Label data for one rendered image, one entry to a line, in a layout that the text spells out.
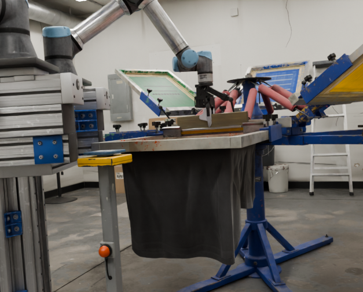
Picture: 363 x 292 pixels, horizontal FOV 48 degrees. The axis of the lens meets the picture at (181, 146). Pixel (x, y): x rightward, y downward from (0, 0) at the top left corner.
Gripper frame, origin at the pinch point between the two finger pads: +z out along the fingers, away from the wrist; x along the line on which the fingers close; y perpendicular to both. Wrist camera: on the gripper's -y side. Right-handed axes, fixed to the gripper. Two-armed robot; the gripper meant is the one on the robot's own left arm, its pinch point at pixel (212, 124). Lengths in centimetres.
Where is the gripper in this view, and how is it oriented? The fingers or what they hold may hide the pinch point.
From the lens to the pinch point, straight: 201.3
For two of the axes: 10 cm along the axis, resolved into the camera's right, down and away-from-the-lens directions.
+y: -9.2, 0.3, 3.8
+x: -3.8, 0.7, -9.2
